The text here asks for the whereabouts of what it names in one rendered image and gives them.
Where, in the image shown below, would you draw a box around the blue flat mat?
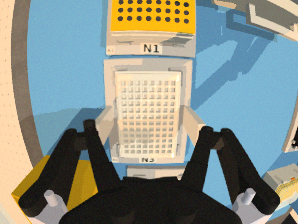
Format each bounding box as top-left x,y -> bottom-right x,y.
27,0 -> 298,179

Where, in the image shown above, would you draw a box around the yellow open-top bin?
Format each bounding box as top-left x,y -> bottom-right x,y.
11,155 -> 98,224

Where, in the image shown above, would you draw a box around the beige rectangular box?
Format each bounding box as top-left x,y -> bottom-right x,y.
211,0 -> 298,41

